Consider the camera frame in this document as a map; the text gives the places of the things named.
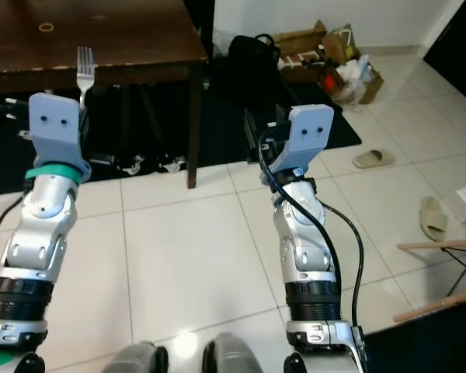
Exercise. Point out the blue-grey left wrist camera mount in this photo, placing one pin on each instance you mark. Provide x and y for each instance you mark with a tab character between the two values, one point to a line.
57	128

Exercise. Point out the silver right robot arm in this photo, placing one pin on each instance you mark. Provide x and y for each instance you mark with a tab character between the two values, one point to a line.
311	256

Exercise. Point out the black backpack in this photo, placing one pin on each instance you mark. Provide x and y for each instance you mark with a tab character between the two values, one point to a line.
252	56

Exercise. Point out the brown cardboard box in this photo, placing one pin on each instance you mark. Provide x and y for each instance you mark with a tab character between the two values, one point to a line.
299	43

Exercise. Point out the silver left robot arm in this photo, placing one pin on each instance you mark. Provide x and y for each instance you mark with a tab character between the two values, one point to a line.
39	233

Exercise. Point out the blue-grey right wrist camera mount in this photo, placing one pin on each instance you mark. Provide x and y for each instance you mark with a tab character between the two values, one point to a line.
307	132

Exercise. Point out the grey robot right leg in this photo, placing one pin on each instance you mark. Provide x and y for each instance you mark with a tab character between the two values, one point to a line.
234	356

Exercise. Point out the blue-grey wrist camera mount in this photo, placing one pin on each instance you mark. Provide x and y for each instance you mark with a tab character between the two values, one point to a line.
307	132
57	128

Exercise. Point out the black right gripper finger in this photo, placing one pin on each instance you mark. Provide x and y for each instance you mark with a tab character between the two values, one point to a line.
255	140

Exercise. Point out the beige slipper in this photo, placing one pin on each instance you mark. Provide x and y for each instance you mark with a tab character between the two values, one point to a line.
373	159
432	219

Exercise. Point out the silver metal fork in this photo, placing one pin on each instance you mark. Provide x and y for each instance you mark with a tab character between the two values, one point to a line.
85	74

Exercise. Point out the dark brown wooden table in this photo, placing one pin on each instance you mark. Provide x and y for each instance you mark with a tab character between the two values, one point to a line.
147	47

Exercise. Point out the grey robot leg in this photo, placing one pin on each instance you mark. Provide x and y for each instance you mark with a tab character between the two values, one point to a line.
234	356
138	357

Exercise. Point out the grey robot left leg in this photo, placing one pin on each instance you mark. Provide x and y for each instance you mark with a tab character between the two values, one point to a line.
138	357

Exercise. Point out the wooden-legged chair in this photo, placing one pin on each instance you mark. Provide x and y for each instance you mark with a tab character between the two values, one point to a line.
435	246

